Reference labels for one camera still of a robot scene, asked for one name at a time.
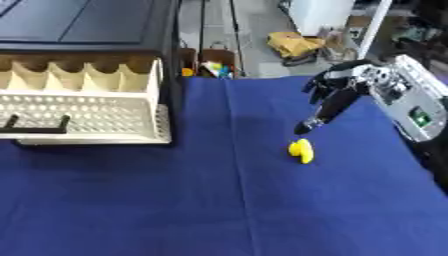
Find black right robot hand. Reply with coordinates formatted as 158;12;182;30
292;59;392;136

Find pale compartment drawer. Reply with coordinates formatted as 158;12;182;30
0;58;174;146

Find black drawer handle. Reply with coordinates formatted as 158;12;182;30
0;113;74;135

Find white post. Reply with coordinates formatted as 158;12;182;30
355;0;394;60

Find yellow bag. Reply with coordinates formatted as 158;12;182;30
266;31;326;59

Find yellow toy duck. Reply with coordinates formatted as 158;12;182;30
287;138;317;165

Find white appliance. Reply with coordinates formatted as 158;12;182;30
287;0;357;37

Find black cabinet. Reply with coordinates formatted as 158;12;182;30
0;0;184;111

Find brown bag with toys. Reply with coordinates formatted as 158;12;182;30
197;41;238;80

